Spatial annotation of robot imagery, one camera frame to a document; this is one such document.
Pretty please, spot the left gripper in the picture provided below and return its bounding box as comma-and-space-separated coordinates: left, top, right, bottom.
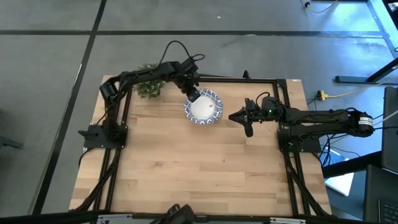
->
172, 70, 201, 103

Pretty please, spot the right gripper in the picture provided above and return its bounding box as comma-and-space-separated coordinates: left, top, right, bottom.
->
228, 98, 265, 138

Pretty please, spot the small green potted plant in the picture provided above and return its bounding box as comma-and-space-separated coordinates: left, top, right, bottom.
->
133, 63, 167, 100

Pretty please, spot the black rounded object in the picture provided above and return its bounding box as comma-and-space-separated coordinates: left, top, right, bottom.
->
149, 203, 197, 224

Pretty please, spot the black desk beam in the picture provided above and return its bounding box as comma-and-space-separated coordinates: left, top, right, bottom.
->
322, 151, 383, 179

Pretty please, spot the white paper sheet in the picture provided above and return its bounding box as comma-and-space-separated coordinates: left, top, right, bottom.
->
325, 172, 355, 197

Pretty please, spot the dark grey monitor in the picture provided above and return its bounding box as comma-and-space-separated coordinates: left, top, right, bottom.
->
381, 86, 398, 174

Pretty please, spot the black laptop keyboard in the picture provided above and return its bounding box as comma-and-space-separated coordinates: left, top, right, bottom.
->
363, 164, 398, 223

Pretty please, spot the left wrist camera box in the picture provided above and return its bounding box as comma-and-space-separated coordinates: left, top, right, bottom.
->
179, 57, 200, 75

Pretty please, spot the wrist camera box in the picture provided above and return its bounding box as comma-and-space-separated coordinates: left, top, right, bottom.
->
179, 57, 200, 75
262, 96, 284, 119

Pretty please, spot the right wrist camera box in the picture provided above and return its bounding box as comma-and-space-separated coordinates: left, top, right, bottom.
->
262, 96, 284, 119

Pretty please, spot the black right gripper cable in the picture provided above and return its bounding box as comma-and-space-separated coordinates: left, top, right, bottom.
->
254, 91, 271, 108

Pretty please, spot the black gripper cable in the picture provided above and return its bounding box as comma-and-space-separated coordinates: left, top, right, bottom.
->
158, 40, 206, 68
254, 91, 271, 108

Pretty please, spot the black aluminium table frame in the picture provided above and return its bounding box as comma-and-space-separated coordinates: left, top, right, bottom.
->
70, 74, 332, 218

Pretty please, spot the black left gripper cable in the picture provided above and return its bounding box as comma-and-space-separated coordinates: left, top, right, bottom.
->
158, 40, 206, 68

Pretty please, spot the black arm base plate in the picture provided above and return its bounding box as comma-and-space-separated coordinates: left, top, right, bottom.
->
277, 129, 322, 153
77, 123, 129, 149

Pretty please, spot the blue cable bundle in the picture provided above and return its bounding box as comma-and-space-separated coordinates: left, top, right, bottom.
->
320, 130, 343, 167

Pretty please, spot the yellow power cable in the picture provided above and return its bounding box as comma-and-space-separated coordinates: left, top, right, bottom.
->
326, 76, 398, 98

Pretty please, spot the silver metal bracket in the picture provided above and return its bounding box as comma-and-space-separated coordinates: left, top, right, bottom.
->
97, 213, 134, 224
269, 217, 307, 224

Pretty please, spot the black desk frame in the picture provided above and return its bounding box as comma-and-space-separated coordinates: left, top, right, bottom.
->
335, 0, 398, 84

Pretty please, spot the beige cable with black plug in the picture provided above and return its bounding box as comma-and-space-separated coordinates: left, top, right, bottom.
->
300, 0, 339, 14

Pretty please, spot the light grey cable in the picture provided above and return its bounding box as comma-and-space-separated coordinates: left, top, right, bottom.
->
373, 108, 398, 127

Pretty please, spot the black camera rig bar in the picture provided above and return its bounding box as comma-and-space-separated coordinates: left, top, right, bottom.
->
0, 210, 398, 224

